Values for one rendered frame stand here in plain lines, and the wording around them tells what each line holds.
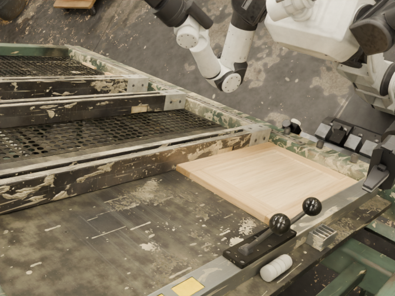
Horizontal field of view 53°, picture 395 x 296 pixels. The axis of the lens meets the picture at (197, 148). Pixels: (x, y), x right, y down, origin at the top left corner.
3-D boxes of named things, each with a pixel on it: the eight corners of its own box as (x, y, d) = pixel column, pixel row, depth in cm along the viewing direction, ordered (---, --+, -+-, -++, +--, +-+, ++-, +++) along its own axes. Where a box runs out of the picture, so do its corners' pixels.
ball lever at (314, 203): (285, 239, 86) (329, 207, 78) (275, 245, 84) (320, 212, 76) (274, 224, 88) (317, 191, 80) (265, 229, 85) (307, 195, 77)
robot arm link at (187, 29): (163, 5, 122) (187, 28, 129) (157, 30, 117) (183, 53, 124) (190, -14, 115) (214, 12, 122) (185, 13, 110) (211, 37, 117)
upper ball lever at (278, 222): (253, 258, 78) (298, 224, 70) (241, 265, 75) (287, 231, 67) (242, 241, 79) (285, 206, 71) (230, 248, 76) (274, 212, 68)
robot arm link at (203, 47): (178, 7, 124) (193, 38, 134) (174, 27, 119) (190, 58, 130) (197, 3, 121) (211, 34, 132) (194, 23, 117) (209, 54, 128)
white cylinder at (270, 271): (270, 285, 76) (291, 269, 82) (274, 272, 75) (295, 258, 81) (257, 276, 78) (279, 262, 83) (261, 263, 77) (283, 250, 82)
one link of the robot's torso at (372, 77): (367, 61, 183) (338, 16, 145) (407, 71, 172) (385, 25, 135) (352, 92, 184) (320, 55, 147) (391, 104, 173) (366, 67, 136)
